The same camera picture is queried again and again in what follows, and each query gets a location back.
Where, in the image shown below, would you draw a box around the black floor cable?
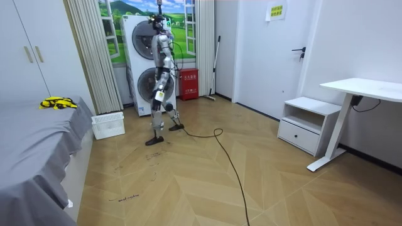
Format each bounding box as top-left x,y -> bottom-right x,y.
174,117 -> 251,226

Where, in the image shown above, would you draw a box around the white nightstand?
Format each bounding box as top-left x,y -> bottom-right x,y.
276,96 -> 342,158

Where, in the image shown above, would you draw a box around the black door handle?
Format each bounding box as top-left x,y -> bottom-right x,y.
291,46 -> 307,60

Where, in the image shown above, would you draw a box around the yellow and white wall sign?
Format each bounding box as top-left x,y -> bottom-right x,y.
265,0 -> 287,22

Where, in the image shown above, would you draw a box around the mop with white handle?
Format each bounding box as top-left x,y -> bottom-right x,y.
203,35 -> 222,102

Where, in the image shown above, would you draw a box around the white wardrobe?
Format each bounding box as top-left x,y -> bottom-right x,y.
0,0 -> 97,114

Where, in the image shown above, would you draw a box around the grey bed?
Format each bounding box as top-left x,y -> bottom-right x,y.
0,95 -> 95,226

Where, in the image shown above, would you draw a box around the red fire equipment cabinet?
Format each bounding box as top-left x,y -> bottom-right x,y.
178,68 -> 200,102

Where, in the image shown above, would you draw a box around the white desk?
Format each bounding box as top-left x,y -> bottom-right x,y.
307,77 -> 402,173

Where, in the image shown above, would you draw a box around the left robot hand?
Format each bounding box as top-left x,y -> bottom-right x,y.
151,90 -> 166,111

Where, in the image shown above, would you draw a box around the yellow and black garment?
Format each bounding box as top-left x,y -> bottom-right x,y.
39,96 -> 79,110

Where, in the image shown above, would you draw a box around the black desk cable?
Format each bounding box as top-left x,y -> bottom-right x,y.
351,99 -> 382,114

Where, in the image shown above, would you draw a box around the robot body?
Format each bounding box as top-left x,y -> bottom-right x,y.
148,14 -> 174,69

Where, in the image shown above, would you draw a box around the robot legs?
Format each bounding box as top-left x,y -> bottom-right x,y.
144,66 -> 185,146

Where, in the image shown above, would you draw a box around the window landscape wall poster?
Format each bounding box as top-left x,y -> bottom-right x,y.
97,0 -> 197,65

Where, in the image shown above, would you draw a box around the white plastic laundry basket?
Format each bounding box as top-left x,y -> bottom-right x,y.
90,111 -> 126,141

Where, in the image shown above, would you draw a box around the white door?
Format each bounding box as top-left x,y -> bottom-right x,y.
232,0 -> 323,122

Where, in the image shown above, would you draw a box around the beige pleated curtain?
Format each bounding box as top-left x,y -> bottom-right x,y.
62,0 -> 124,116
195,0 -> 216,97

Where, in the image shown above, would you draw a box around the white washing machine tower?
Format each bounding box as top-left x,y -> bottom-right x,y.
120,14 -> 177,117

